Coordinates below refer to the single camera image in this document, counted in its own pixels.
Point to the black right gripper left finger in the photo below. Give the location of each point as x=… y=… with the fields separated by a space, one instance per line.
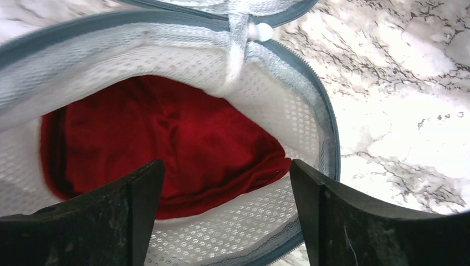
x=110 y=225

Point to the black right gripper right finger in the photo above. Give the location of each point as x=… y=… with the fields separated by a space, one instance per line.
x=343 y=226

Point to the red satin bra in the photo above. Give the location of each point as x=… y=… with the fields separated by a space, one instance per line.
x=212 y=152

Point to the white mesh laundry bag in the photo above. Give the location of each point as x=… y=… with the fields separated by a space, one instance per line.
x=54 y=53

